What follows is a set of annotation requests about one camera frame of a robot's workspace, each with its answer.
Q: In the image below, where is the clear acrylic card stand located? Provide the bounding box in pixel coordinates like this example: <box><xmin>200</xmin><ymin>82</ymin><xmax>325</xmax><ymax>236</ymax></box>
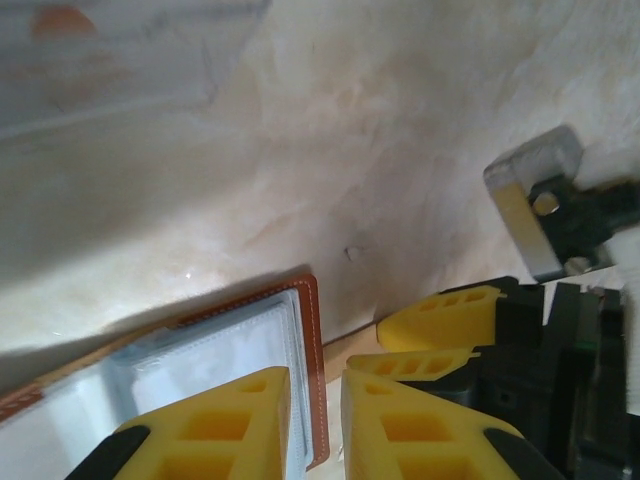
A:
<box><xmin>0</xmin><ymin>0</ymin><xmax>274</xmax><ymax>144</ymax></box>

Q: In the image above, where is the brown leather card holder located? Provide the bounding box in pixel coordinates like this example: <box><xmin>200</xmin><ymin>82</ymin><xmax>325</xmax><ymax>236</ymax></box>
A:
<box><xmin>0</xmin><ymin>273</ymin><xmax>386</xmax><ymax>480</ymax></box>

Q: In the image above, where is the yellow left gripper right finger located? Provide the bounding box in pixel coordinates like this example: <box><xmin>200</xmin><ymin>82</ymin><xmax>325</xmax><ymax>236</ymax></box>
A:
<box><xmin>341</xmin><ymin>369</ymin><xmax>566</xmax><ymax>480</ymax></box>

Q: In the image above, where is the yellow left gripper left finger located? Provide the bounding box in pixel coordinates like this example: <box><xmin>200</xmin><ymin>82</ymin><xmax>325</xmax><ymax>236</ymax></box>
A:
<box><xmin>64</xmin><ymin>365</ymin><xmax>292</xmax><ymax>480</ymax></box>

